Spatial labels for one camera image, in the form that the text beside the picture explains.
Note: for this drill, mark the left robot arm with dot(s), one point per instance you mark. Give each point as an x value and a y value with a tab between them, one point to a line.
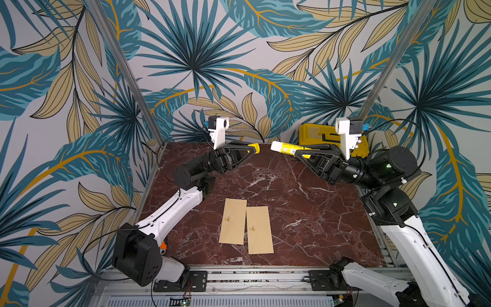
137	252

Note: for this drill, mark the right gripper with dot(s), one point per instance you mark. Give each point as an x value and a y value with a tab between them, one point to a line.
337	166

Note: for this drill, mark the yellow glue stick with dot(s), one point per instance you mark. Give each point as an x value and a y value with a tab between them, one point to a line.
286	148

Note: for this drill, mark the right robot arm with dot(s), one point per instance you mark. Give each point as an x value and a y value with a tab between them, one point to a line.
393	211

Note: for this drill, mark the yellow glue stick cap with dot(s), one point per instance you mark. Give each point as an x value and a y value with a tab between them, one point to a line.
256	147

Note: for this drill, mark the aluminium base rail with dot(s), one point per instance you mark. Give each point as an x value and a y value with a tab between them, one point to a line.
230	286

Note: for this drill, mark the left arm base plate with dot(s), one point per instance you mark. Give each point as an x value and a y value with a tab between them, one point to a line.
194	281

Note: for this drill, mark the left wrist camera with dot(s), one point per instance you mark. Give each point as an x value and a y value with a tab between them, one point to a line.
217	127

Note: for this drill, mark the orange handled wrench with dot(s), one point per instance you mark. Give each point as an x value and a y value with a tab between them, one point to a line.
163	248

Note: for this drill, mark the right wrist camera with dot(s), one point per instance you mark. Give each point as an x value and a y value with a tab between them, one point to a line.
350	131

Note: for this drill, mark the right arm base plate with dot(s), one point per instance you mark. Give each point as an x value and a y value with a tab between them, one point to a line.
327	280

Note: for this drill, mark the yellow black toolbox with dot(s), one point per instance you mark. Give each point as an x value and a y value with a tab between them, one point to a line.
313	134

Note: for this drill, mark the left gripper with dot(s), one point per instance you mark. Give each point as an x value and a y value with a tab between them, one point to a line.
223	159

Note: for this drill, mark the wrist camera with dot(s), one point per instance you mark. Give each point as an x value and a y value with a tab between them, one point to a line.
350	131
217	127

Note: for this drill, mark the manila envelope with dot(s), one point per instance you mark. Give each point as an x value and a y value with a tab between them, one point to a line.
233	222
259	231

